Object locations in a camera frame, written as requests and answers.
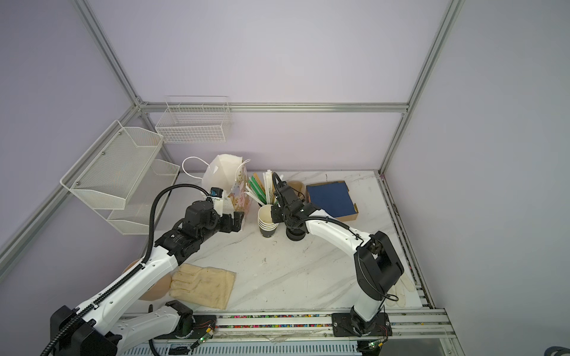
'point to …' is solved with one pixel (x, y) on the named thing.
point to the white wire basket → (195, 119)
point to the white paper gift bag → (223, 173)
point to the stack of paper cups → (266, 225)
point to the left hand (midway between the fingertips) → (230, 214)
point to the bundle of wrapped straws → (261, 190)
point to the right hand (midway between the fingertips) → (270, 213)
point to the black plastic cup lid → (295, 234)
